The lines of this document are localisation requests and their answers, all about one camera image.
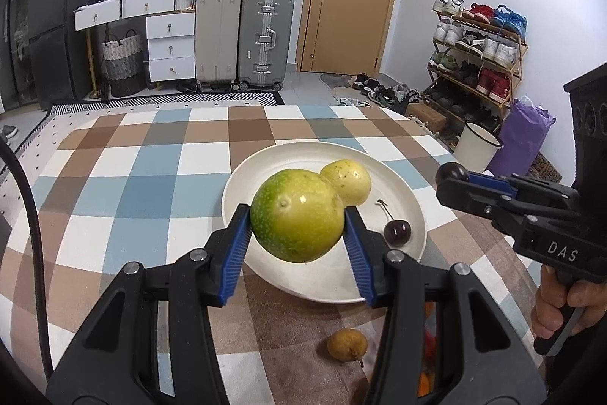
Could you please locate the patterned doormat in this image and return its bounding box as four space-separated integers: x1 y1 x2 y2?
528 153 563 183

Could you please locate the checkered tablecloth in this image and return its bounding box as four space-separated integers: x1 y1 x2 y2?
0 104 546 405

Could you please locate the dark grey fridge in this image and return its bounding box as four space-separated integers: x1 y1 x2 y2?
26 0 102 109

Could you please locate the silver suitcase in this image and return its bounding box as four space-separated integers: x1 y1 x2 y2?
237 0 295 91

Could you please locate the woven laundry basket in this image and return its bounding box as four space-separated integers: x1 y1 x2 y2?
101 29 144 98

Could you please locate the grey floor mat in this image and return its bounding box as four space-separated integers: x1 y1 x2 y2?
320 73 361 93

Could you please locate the brown longan fruit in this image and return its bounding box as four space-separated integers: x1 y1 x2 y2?
327 328 369 368

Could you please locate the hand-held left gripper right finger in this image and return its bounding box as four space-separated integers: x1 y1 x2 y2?
344 206 548 405

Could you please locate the person's right hand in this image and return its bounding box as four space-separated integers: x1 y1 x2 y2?
531 263 607 342

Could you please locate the pile of dark shoes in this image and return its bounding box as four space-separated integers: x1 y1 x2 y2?
351 73 423 107

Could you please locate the white desk with drawers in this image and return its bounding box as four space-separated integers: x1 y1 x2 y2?
73 0 196 90

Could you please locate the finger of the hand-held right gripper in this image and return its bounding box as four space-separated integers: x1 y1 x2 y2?
436 177 528 226
467 170 580 202

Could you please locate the black cable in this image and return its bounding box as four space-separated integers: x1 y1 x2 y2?
0 139 55 380

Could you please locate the white round plate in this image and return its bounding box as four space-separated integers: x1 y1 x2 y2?
222 142 428 304

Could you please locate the wooden shoe rack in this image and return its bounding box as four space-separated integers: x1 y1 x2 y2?
422 9 529 140

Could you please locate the beige suitcase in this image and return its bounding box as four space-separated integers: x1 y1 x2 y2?
194 0 244 91

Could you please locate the green passion fruit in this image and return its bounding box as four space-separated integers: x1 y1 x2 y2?
250 169 345 264

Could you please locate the purple bag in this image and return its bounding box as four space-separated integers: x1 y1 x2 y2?
488 98 557 178

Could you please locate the yellow passion fruit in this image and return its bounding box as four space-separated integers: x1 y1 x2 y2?
320 159 372 206

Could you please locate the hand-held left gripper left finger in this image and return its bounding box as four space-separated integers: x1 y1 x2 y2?
45 203 254 405

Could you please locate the black and white rug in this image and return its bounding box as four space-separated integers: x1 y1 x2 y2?
50 91 285 116

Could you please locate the dark glass cabinet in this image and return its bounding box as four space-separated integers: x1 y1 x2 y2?
0 0 36 112

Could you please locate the dark red cherry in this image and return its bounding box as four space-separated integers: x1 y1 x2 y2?
376 199 412 246
437 163 470 185

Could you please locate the white bucket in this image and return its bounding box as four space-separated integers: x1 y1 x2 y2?
454 120 503 173

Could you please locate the brown cardboard box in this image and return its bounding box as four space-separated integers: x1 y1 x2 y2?
407 102 447 133

